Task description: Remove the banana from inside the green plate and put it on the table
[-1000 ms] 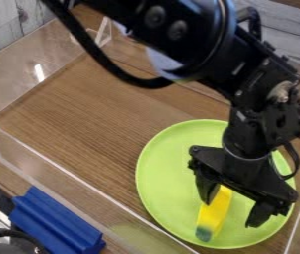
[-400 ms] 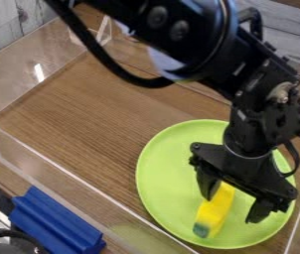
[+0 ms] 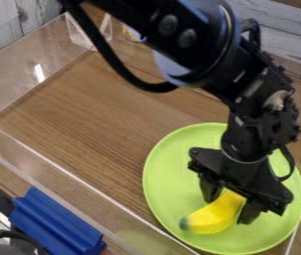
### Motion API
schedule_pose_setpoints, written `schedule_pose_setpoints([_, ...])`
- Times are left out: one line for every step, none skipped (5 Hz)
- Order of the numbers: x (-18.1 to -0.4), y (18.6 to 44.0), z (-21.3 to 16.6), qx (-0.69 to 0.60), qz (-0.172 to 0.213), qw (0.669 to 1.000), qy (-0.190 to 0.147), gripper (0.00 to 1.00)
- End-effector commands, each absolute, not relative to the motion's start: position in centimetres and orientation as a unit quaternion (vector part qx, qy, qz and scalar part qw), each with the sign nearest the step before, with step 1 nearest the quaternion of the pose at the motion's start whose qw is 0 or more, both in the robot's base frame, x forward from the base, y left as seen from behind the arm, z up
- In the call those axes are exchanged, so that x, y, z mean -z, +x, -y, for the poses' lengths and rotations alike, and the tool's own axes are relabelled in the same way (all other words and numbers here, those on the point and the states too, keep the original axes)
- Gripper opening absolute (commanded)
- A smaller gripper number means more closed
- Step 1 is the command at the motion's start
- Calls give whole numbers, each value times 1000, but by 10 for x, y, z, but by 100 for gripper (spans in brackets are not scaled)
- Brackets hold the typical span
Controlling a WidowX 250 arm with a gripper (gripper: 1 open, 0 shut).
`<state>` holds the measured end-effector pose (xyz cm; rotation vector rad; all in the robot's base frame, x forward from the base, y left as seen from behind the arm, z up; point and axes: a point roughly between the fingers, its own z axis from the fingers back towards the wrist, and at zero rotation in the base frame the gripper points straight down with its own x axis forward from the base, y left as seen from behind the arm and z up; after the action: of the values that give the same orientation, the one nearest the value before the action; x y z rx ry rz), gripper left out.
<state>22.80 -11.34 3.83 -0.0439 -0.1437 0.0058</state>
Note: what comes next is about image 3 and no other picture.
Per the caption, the yellow labelled tin can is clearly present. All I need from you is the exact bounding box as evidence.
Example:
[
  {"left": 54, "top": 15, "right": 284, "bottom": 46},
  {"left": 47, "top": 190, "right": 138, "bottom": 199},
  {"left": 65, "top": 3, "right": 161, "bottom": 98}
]
[{"left": 123, "top": 26, "right": 142, "bottom": 42}]

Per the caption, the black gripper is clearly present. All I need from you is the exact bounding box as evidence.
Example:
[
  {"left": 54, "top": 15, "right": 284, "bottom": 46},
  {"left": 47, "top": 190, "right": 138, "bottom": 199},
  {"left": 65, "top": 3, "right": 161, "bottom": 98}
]
[{"left": 188, "top": 142, "right": 295, "bottom": 225}]

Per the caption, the green plastic plate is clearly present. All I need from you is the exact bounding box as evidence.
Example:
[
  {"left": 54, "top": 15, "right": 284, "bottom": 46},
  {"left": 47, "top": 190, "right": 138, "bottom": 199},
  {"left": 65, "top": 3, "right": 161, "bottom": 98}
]
[{"left": 144, "top": 123, "right": 301, "bottom": 255}]

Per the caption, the black cable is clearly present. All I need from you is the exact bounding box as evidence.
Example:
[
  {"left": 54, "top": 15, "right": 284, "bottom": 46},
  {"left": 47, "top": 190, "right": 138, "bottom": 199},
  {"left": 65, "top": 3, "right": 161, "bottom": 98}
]
[{"left": 0, "top": 228, "right": 49, "bottom": 255}]

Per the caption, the yellow toy banana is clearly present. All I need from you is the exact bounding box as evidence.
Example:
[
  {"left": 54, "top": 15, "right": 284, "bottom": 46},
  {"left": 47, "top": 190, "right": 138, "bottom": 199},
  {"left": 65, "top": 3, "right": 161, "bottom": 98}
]
[{"left": 178, "top": 191, "right": 245, "bottom": 234}]

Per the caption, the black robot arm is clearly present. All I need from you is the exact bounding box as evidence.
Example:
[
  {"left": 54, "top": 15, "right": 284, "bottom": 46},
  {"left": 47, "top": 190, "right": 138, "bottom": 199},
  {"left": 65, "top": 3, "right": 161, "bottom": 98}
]
[{"left": 59, "top": 0, "right": 301, "bottom": 224}]

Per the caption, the clear acrylic corner bracket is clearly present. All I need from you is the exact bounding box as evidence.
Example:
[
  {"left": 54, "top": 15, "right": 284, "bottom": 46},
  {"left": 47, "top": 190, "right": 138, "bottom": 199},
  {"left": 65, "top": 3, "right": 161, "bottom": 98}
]
[{"left": 66, "top": 13, "right": 114, "bottom": 52}]

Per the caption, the blue plastic clamp block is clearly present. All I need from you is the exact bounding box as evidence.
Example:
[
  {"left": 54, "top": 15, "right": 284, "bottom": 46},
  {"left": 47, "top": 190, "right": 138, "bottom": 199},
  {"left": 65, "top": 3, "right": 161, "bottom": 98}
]
[{"left": 10, "top": 187, "right": 107, "bottom": 255}]

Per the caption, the clear acrylic enclosure wall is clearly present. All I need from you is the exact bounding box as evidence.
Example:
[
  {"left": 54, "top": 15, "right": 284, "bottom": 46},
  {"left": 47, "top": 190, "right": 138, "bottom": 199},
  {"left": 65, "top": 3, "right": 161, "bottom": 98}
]
[{"left": 0, "top": 9, "right": 301, "bottom": 255}]

